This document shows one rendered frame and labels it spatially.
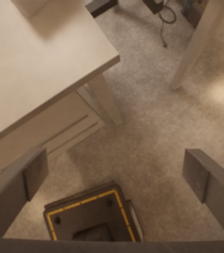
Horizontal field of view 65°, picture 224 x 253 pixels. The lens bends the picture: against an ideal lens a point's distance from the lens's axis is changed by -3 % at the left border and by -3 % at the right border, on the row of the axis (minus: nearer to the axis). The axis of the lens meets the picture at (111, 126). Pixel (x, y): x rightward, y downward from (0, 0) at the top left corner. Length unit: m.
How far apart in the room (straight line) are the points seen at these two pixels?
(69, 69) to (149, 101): 0.95
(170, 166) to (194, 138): 0.24
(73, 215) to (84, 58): 0.84
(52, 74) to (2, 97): 0.12
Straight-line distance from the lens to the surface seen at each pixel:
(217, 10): 0.71
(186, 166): 0.17
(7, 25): 0.53
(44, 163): 0.16
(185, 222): 1.34
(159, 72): 1.37
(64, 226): 1.09
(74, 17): 0.46
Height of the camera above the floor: 1.23
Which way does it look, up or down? 79 degrees down
